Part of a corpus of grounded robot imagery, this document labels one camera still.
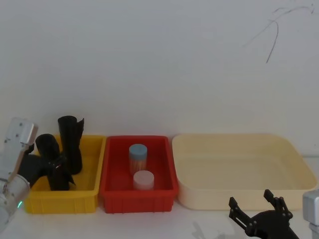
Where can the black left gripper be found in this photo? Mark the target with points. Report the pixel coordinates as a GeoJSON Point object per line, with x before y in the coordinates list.
{"type": "Point", "coordinates": [30, 169]}

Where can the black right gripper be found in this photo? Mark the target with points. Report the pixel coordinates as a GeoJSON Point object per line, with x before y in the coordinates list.
{"type": "Point", "coordinates": [271, 226]}

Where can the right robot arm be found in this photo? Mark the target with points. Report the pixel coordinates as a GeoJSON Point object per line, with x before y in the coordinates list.
{"type": "Point", "coordinates": [311, 209]}

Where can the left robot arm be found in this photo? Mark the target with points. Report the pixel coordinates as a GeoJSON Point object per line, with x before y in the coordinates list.
{"type": "Point", "coordinates": [17, 139]}

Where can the cream plastic tray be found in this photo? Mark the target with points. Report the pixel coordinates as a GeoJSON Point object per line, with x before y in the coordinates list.
{"type": "Point", "coordinates": [244, 199]}

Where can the yellow plastic bin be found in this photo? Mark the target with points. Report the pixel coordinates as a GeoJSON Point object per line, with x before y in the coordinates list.
{"type": "Point", "coordinates": [62, 201]}

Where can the clear jar with blue lid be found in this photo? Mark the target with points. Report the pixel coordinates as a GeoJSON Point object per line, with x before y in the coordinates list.
{"type": "Point", "coordinates": [137, 155]}

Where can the clear jar with white lid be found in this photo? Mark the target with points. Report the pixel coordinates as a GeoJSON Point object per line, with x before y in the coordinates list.
{"type": "Point", "coordinates": [143, 180]}

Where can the red plastic bin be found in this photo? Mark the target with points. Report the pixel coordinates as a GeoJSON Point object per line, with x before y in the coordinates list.
{"type": "Point", "coordinates": [137, 201]}

